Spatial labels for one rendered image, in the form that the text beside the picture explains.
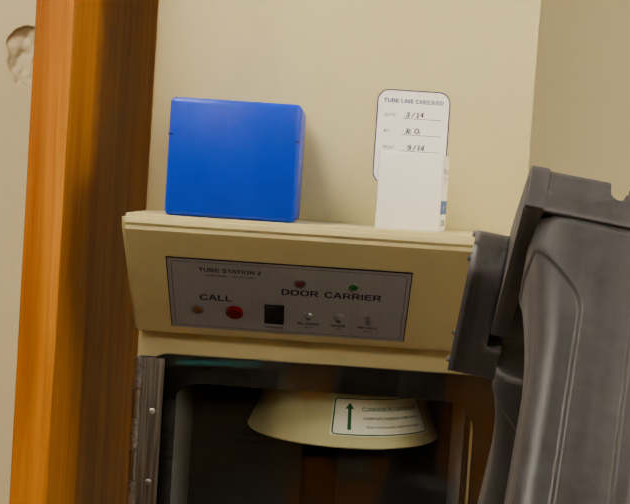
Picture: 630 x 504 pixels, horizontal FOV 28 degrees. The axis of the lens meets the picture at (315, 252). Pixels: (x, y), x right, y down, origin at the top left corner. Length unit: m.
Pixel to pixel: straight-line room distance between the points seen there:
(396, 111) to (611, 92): 0.51
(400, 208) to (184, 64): 0.23
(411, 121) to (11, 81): 0.63
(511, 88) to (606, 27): 0.47
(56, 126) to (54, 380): 0.20
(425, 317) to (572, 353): 0.53
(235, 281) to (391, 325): 0.13
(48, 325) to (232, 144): 0.20
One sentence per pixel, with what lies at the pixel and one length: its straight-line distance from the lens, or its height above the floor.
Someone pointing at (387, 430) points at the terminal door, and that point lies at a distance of 1.07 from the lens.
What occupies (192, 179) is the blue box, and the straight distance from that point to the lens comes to 0.96.
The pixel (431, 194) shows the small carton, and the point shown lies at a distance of 0.98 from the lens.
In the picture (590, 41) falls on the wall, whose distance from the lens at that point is 1.53.
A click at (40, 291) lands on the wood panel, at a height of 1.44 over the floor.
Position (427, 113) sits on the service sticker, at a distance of 1.06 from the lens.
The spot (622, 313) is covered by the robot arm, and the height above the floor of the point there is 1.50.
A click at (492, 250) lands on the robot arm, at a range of 0.59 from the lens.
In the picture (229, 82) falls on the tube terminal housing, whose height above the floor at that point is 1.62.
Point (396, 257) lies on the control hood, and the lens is 0.96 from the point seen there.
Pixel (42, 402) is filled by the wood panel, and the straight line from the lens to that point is 1.01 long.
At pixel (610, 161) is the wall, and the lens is 1.52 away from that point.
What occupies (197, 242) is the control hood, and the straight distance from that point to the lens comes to 0.96.
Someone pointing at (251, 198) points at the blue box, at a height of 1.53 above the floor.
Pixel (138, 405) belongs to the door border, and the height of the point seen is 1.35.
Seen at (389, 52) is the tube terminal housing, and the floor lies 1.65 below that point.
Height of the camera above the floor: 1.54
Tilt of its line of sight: 3 degrees down
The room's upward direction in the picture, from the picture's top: 4 degrees clockwise
